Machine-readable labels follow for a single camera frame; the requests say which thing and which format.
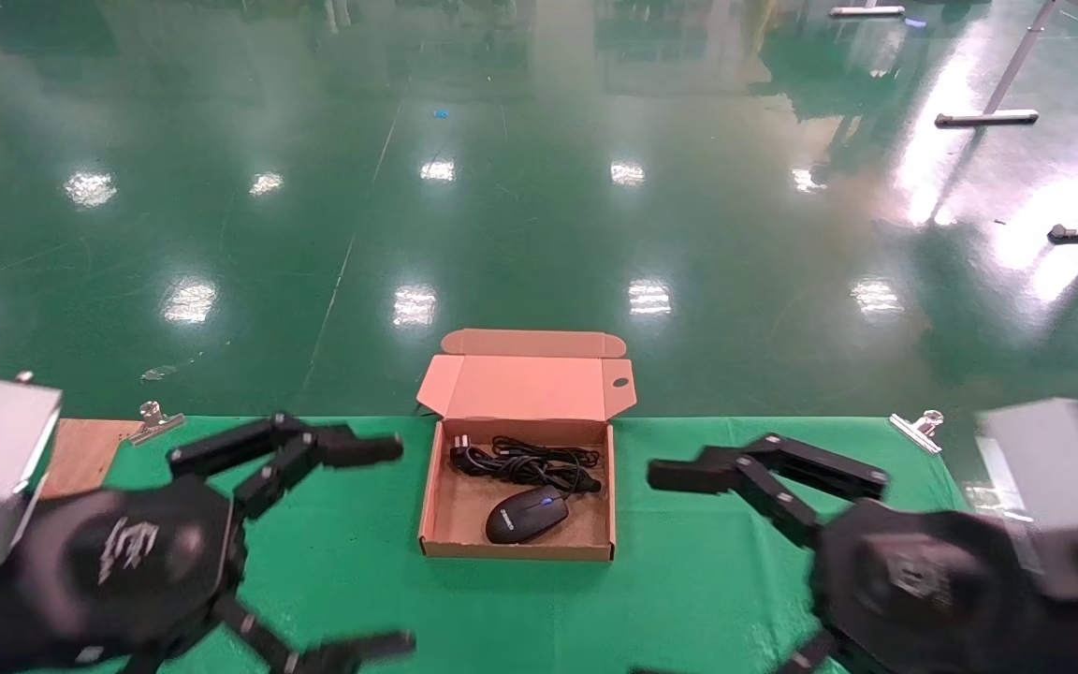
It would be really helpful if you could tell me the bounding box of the black wired computer mouse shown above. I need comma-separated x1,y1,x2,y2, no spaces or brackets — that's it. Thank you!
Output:
485,449,604,547

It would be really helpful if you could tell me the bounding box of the green tablecloth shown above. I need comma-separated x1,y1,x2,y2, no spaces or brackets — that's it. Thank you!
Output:
90,416,980,674

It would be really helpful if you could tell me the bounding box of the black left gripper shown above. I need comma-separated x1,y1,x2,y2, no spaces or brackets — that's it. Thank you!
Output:
0,412,417,674

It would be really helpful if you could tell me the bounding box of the white desk with slanted leg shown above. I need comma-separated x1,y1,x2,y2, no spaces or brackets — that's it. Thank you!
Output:
935,0,1078,129

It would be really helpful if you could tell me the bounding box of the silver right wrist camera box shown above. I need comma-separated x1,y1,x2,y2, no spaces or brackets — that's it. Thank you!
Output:
973,397,1078,602

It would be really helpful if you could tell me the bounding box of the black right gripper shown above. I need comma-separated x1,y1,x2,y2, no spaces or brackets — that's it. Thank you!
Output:
647,432,1056,674

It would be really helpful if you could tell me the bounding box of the silver metal binder clip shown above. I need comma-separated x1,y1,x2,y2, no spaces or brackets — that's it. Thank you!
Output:
125,401,186,447
889,409,945,456

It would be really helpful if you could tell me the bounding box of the open brown cardboard mailer box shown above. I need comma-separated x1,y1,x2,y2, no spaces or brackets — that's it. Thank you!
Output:
416,330,639,563

